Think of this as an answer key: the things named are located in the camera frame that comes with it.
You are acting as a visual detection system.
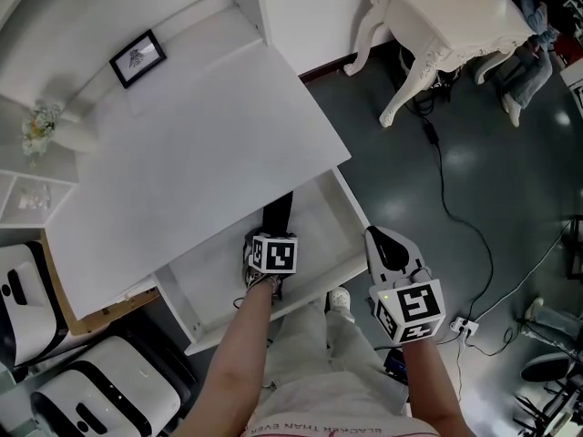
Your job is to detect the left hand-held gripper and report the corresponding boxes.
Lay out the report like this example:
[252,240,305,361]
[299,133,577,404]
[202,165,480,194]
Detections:
[241,230,301,303]

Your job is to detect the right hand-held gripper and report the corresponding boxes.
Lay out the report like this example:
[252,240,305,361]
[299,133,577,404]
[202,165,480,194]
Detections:
[363,225,447,347]

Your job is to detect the white drawer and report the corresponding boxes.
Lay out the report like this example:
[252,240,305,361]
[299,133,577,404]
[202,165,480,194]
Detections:
[153,166,373,357]

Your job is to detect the person's right forearm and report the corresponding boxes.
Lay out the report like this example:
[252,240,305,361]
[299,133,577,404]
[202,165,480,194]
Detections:
[400,337,473,437]

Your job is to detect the person's left forearm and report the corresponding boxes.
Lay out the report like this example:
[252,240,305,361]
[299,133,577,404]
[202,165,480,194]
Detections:
[170,282,280,437]

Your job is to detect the white power strip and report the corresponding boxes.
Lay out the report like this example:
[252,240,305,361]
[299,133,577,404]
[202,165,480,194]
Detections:
[449,316,480,337]

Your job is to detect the small black and blue device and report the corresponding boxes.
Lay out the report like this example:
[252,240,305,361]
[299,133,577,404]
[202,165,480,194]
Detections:
[384,347,410,385]

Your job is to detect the person's white shoe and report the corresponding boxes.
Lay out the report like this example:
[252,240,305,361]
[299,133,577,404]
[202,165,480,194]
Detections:
[327,286,353,323]

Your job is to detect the person's light grey trousers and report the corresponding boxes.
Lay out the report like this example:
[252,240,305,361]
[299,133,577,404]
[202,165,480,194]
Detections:
[245,299,414,427]

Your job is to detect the white cabinet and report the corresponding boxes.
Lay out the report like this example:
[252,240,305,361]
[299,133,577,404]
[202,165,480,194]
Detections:
[44,38,353,321]

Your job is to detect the black office chair base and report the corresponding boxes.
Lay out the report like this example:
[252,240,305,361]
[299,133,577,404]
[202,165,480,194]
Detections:
[514,351,583,437]

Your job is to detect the white and black appliance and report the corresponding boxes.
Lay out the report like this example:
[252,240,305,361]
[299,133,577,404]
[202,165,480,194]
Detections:
[0,240,72,369]
[28,334,184,437]

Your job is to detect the white open shelf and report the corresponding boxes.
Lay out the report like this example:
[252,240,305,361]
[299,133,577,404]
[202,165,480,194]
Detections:
[0,168,79,228]

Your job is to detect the white flower bouquet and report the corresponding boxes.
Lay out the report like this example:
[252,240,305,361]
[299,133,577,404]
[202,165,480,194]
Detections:
[20,101,64,168]

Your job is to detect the white ornate table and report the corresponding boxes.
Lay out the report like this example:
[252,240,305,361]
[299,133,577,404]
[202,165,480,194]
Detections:
[343,0,539,129]

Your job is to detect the long black cable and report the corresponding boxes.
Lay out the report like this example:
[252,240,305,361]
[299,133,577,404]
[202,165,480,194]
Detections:
[411,97,496,336]

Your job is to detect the black picture frame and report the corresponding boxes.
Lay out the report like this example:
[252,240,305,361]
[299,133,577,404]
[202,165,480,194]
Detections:
[108,28,169,90]

